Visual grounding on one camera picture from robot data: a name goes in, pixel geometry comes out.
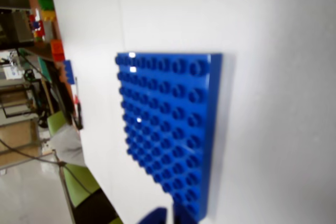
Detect orange background brick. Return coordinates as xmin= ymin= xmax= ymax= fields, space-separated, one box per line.
xmin=50 ymin=39 xmax=66 ymax=62

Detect red white background bricks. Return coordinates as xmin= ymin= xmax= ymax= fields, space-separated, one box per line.
xmin=28 ymin=13 xmax=46 ymax=41

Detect green toy brick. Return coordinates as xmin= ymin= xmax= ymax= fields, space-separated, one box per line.
xmin=37 ymin=0 xmax=55 ymax=12

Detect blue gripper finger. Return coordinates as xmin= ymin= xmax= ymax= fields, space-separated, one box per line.
xmin=136 ymin=207 xmax=169 ymax=224
xmin=172 ymin=202 xmax=203 ymax=224

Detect thin floor cable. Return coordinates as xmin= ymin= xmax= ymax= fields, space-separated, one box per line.
xmin=0 ymin=139 xmax=95 ymax=198

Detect blue 8x8 baseplate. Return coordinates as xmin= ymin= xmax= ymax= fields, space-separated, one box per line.
xmin=114 ymin=52 xmax=224 ymax=221

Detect blue background brick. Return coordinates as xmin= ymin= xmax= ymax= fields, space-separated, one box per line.
xmin=62 ymin=60 xmax=75 ymax=85

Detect dark equipment box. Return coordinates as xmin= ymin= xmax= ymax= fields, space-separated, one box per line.
xmin=0 ymin=11 xmax=35 ymax=50

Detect green partition panel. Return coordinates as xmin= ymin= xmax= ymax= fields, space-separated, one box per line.
xmin=47 ymin=111 xmax=102 ymax=210

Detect yellow background brick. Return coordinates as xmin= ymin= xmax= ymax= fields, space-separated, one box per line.
xmin=41 ymin=10 xmax=56 ymax=22

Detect grey cloth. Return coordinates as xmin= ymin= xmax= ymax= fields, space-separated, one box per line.
xmin=51 ymin=125 xmax=88 ymax=167

